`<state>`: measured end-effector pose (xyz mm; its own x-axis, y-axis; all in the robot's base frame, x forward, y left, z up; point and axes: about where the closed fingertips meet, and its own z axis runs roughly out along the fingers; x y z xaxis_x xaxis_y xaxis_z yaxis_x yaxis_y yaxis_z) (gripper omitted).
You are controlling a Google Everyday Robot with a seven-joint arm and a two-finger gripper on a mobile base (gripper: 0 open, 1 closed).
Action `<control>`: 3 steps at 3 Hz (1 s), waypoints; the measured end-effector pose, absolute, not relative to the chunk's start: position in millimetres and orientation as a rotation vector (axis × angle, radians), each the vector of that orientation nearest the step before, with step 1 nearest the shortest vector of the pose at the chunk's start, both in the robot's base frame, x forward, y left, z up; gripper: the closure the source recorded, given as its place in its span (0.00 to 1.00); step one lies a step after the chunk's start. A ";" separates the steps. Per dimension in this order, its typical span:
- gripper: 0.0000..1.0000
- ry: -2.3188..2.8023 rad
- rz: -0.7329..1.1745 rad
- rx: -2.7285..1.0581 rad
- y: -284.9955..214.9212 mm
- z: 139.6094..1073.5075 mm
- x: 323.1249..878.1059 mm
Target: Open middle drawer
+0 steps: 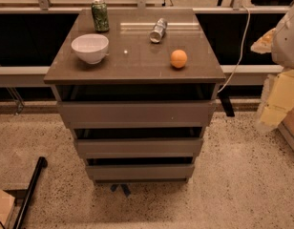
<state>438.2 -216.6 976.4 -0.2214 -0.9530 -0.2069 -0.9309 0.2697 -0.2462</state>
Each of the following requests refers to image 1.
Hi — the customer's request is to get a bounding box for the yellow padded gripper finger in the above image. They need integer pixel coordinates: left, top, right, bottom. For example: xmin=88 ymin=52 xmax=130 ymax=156
xmin=257 ymin=70 xmax=294 ymax=132
xmin=250 ymin=28 xmax=276 ymax=54

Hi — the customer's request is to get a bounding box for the grey drawer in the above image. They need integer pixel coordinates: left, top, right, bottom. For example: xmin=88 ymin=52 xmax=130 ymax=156
xmin=57 ymin=101 xmax=216 ymax=129
xmin=86 ymin=164 xmax=195 ymax=180
xmin=74 ymin=138 xmax=203 ymax=158

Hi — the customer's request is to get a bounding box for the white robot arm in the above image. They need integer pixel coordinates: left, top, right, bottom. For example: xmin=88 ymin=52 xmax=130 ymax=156
xmin=251 ymin=4 xmax=294 ymax=132

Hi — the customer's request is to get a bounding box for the grey drawer cabinet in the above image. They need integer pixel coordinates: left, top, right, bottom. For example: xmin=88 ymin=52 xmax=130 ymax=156
xmin=44 ymin=9 xmax=225 ymax=183

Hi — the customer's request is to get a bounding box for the grey top drawer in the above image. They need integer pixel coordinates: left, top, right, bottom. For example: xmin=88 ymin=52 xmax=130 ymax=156
xmin=57 ymin=101 xmax=216 ymax=129

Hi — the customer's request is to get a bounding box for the grey bottom drawer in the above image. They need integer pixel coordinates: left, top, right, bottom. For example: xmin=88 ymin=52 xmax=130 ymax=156
xmin=86 ymin=164 xmax=195 ymax=180

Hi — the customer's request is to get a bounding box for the cardboard box right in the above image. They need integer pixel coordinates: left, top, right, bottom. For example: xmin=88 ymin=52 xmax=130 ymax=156
xmin=279 ymin=108 xmax=294 ymax=151

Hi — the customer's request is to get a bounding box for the cardboard box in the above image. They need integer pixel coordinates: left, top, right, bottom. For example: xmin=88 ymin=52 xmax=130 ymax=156
xmin=0 ymin=189 xmax=15 ymax=229
xmin=279 ymin=108 xmax=294 ymax=151

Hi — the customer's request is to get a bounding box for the orange fruit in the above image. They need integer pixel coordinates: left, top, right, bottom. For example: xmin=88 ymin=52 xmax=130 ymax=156
xmin=171 ymin=50 xmax=187 ymax=69

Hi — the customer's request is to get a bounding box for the silver can lying down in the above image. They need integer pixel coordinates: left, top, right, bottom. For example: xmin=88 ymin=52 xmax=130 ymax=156
xmin=149 ymin=18 xmax=167 ymax=43

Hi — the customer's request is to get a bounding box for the green soda can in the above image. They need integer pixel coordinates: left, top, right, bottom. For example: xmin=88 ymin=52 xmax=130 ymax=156
xmin=91 ymin=0 xmax=110 ymax=32

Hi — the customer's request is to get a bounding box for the white ceramic bowl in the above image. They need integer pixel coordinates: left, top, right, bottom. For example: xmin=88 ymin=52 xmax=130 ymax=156
xmin=71 ymin=33 xmax=109 ymax=64

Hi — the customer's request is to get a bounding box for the black metal bar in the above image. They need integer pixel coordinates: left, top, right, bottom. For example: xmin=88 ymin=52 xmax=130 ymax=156
xmin=12 ymin=156 xmax=48 ymax=229

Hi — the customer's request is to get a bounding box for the cardboard box bottom left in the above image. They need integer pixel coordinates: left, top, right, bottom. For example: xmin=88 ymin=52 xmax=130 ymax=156
xmin=0 ymin=189 xmax=15 ymax=229

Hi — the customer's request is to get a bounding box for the white cable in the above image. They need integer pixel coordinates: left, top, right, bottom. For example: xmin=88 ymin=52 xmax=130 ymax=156
xmin=217 ymin=5 xmax=252 ymax=94

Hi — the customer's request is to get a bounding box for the metal railing frame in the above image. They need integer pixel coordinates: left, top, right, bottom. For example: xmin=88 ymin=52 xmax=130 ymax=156
xmin=0 ymin=0 xmax=287 ymax=88

